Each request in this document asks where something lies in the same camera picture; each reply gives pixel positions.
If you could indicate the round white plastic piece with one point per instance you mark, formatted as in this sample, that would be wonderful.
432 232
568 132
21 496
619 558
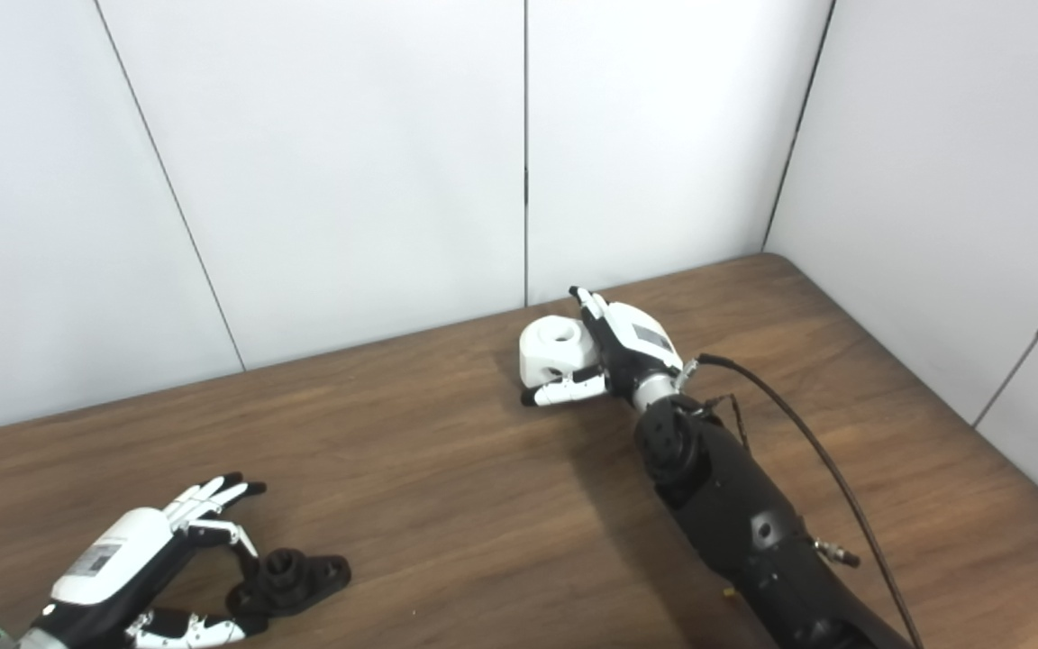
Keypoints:
550 351

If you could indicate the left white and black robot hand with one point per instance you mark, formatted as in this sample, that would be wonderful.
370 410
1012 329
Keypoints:
113 559

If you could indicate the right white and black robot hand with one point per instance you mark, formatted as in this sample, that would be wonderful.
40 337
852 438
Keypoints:
641 338

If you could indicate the black flanged holder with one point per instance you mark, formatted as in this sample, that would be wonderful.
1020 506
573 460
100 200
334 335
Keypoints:
298 581

